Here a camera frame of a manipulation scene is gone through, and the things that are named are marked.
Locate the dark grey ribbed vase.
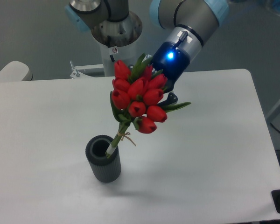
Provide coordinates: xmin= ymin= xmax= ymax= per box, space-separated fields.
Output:
xmin=85 ymin=135 xmax=121 ymax=183

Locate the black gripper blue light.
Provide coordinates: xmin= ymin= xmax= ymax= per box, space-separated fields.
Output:
xmin=128 ymin=42 xmax=190 ymax=107

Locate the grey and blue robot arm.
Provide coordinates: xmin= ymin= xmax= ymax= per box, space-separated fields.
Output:
xmin=65 ymin=0 xmax=229 ymax=105

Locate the white chair armrest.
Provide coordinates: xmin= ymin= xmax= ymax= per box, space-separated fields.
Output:
xmin=0 ymin=61 xmax=33 ymax=83

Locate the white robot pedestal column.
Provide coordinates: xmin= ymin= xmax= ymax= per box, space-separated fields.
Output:
xmin=91 ymin=11 xmax=142 ymax=77

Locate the white metal base frame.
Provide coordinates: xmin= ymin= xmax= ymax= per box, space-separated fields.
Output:
xmin=70 ymin=61 xmax=105 ymax=79

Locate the red tulip bouquet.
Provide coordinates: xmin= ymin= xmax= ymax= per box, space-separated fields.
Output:
xmin=105 ymin=54 xmax=190 ymax=158

